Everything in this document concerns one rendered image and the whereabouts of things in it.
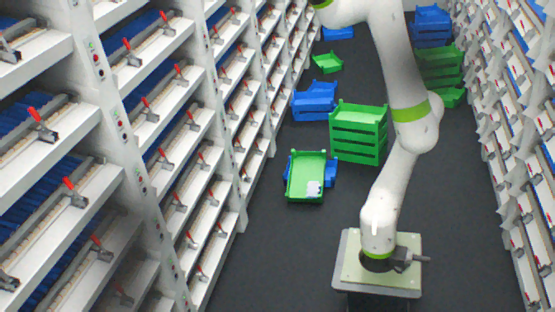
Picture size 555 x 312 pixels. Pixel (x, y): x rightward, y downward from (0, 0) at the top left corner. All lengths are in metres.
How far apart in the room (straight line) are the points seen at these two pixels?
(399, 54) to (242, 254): 1.38
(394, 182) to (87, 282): 1.07
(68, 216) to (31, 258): 0.14
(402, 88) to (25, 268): 1.04
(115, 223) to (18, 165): 0.45
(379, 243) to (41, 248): 1.08
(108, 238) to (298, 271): 1.04
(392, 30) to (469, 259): 1.30
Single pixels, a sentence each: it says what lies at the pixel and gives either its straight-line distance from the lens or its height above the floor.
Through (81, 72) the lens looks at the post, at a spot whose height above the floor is 1.23.
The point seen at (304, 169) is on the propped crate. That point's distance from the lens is 2.64.
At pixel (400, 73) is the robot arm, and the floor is 1.09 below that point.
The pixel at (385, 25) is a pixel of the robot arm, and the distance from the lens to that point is 1.27.
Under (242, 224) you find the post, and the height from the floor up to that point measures 0.06.
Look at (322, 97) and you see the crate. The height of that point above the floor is 0.08.
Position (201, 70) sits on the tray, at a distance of 1.90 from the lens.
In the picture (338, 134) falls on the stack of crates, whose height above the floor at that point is 0.19.
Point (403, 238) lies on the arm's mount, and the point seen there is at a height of 0.29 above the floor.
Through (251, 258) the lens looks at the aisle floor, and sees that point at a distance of 2.29.
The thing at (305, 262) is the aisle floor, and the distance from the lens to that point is 2.23.
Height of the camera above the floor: 1.63
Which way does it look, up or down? 33 degrees down
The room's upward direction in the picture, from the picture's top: 9 degrees counter-clockwise
